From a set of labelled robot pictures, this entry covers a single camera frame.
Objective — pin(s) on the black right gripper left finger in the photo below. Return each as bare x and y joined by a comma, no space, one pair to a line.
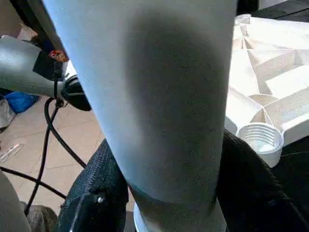
96,193

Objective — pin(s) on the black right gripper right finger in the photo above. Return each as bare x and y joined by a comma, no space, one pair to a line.
260,193

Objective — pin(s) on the white plastic table leg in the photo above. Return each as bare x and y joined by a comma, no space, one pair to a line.
154,96

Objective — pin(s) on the white plastic table top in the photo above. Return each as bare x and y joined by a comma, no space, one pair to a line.
270,77

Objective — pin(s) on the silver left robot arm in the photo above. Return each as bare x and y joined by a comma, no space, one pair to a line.
29,65

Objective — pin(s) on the blue bag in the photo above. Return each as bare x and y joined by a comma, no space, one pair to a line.
21,101

